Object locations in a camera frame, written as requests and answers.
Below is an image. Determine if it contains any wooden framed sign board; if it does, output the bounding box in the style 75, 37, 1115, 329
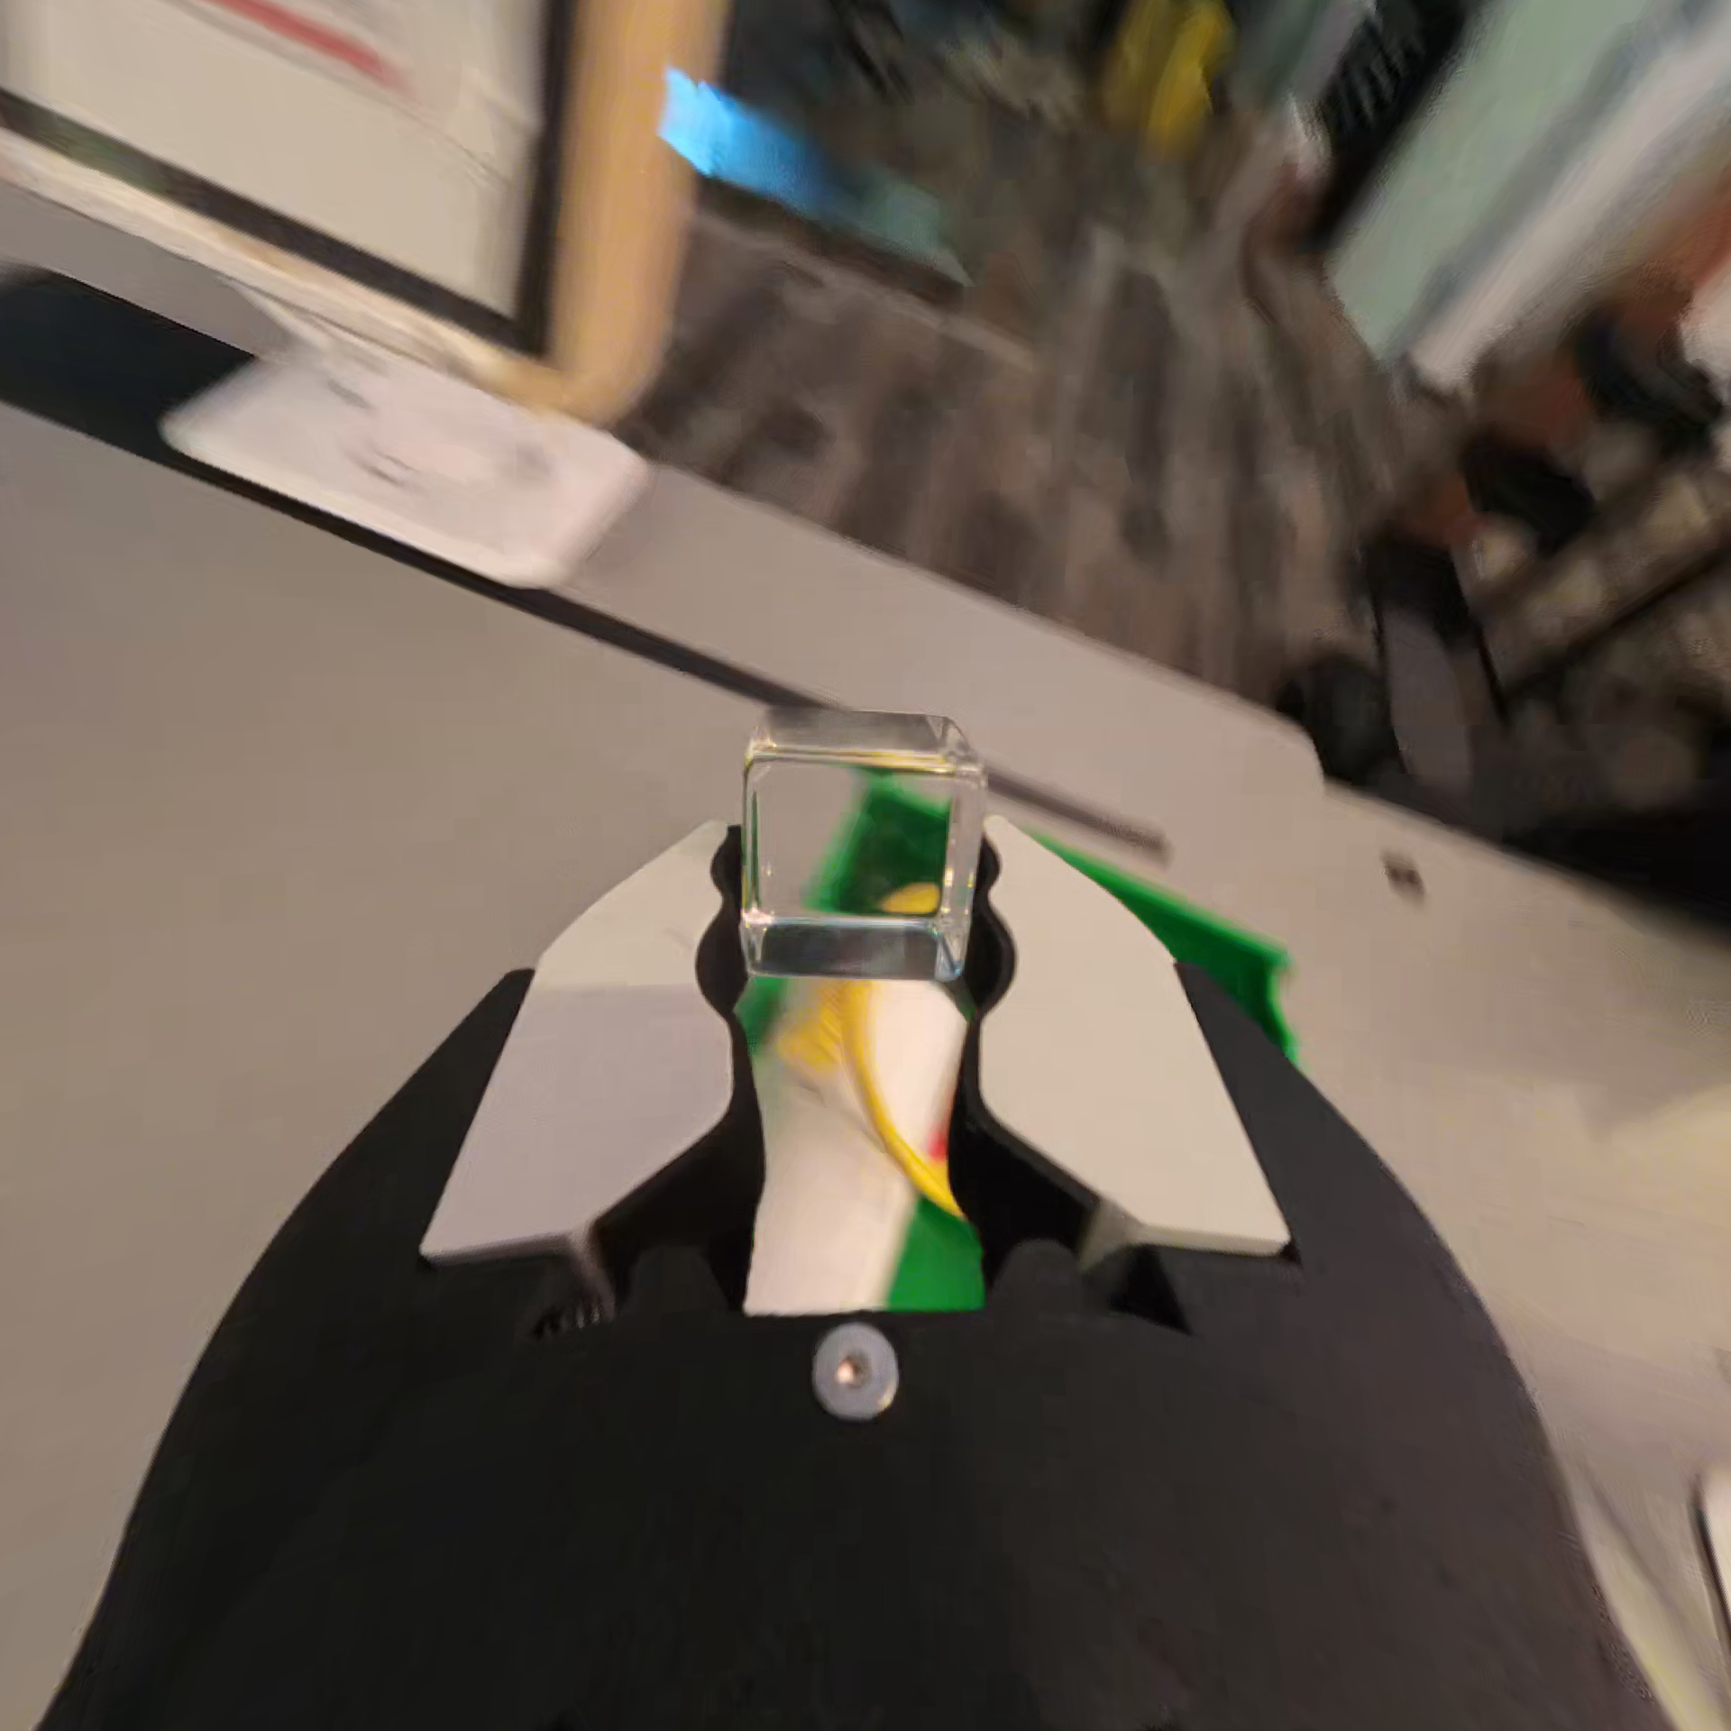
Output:
0, 0, 731, 421

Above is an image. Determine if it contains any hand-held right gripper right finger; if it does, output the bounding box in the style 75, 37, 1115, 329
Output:
949, 815, 1295, 1259

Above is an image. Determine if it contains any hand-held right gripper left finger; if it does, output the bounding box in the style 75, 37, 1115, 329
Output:
418, 819, 755, 1266

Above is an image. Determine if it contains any yellow plastic box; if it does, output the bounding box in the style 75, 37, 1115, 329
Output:
1100, 0, 1234, 154

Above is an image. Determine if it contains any clear acrylic cube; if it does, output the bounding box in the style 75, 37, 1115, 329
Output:
740, 710, 985, 983

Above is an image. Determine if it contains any green plastic bin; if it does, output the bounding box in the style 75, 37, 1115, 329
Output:
736, 778, 1298, 1315

